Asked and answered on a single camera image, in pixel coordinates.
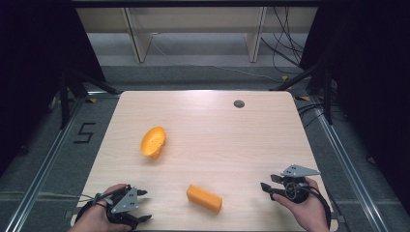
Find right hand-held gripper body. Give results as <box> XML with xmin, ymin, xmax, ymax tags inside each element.
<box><xmin>279</xmin><ymin>163</ymin><xmax>322</xmax><ymax>204</ymax></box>

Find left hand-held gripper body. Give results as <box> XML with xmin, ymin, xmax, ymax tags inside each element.
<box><xmin>105</xmin><ymin>185</ymin><xmax>143</xmax><ymax>228</ymax></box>

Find person's right hand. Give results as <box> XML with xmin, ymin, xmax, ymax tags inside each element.
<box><xmin>272</xmin><ymin>176</ymin><xmax>331</xmax><ymax>232</ymax></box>

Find person's left hand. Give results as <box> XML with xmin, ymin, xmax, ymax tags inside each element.
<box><xmin>68</xmin><ymin>183</ymin><xmax>132</xmax><ymax>232</ymax></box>

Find orange perforated soap dish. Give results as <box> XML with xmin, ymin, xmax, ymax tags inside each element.
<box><xmin>139</xmin><ymin>126</ymin><xmax>167</xmax><ymax>160</ymax></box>

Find orange soap bar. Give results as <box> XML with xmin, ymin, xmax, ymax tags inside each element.
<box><xmin>186</xmin><ymin>184</ymin><xmax>223</xmax><ymax>215</ymax></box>

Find black metal stand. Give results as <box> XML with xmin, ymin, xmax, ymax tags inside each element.
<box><xmin>269</xmin><ymin>56</ymin><xmax>337</xmax><ymax>126</ymax></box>
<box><xmin>56</xmin><ymin>63</ymin><xmax>121</xmax><ymax>131</ymax></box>

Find dark curtain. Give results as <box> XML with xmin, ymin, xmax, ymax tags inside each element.
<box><xmin>0</xmin><ymin>0</ymin><xmax>107</xmax><ymax>177</ymax></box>
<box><xmin>299</xmin><ymin>0</ymin><xmax>410</xmax><ymax>217</ymax></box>

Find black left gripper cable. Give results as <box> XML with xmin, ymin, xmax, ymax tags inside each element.
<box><xmin>74</xmin><ymin>188</ymin><xmax>130</xmax><ymax>223</ymax></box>

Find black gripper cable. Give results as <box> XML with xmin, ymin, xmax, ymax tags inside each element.
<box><xmin>74</xmin><ymin>188</ymin><xmax>130</xmax><ymax>223</ymax></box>
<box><xmin>303</xmin><ymin>184</ymin><xmax>333</xmax><ymax>230</ymax></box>

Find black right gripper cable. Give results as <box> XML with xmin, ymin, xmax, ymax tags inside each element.
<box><xmin>303</xmin><ymin>184</ymin><xmax>333</xmax><ymax>230</ymax></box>

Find aluminium floor rail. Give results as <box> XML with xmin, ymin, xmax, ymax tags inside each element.
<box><xmin>2</xmin><ymin>93</ymin><xmax>98</xmax><ymax>232</ymax></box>
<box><xmin>310</xmin><ymin>104</ymin><xmax>390</xmax><ymax>232</ymax></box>

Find black floor cables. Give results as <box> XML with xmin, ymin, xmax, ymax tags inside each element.
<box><xmin>296</xmin><ymin>101</ymin><xmax>325</xmax><ymax>129</ymax></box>

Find black hanging cable bundle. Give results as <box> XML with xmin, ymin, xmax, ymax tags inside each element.
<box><xmin>260</xmin><ymin>6</ymin><xmax>307</xmax><ymax>75</ymax></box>

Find beige wooden desk frame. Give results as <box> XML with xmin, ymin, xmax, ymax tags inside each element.
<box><xmin>75</xmin><ymin>7</ymin><xmax>319</xmax><ymax>64</ymax></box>

